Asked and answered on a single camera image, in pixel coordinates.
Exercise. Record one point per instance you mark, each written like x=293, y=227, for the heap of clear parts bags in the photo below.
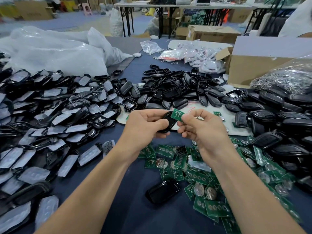
x=204, y=57

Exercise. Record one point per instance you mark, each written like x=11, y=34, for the small crumpled clear plastic bag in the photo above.
x=151, y=46

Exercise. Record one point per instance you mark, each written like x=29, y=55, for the long white table top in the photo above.
x=234, y=5

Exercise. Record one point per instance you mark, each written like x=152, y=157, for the person's right hand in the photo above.
x=207, y=136

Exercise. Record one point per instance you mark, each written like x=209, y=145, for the white sack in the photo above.
x=116, y=22

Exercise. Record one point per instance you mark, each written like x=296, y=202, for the pile of assembled black fobs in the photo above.
x=287, y=121

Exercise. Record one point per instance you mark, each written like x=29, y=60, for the lone glossy black shell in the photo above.
x=162, y=191

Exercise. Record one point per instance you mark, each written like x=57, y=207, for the pile of green circuit boards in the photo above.
x=204, y=207

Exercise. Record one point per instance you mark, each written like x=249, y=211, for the pink plastic stool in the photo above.
x=86, y=8

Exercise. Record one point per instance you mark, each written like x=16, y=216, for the large white plastic bag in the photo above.
x=53, y=52

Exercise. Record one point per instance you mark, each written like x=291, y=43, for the clear bag with red label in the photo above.
x=170, y=54

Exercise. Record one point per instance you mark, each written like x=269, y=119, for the heap of black parts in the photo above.
x=162, y=0

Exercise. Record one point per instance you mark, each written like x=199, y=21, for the pile of shells with pads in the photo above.
x=46, y=121

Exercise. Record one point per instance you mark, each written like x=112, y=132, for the clear bag of metal parts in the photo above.
x=291, y=78

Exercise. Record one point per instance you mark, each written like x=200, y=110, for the person's left forearm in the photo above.
x=83, y=195

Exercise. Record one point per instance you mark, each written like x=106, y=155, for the clear plastic film piece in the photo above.
x=199, y=166

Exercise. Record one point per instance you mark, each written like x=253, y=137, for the person's left hand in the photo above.
x=141, y=131

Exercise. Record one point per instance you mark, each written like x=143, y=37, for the pile of black shell halves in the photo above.
x=183, y=87

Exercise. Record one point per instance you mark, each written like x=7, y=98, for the open laptop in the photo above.
x=204, y=0

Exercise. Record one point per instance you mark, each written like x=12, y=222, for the small white object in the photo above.
x=137, y=55

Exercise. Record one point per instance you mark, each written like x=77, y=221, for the person's right forearm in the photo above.
x=253, y=199

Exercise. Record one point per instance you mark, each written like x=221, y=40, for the black metal table frame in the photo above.
x=127, y=19

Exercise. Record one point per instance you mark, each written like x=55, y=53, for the large open cardboard box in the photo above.
x=261, y=69

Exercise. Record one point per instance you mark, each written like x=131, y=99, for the small green circuit board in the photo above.
x=178, y=114

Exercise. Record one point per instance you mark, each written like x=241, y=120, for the brown cardboard box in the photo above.
x=213, y=34

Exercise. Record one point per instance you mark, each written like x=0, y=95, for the tan cardboard box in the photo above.
x=33, y=9

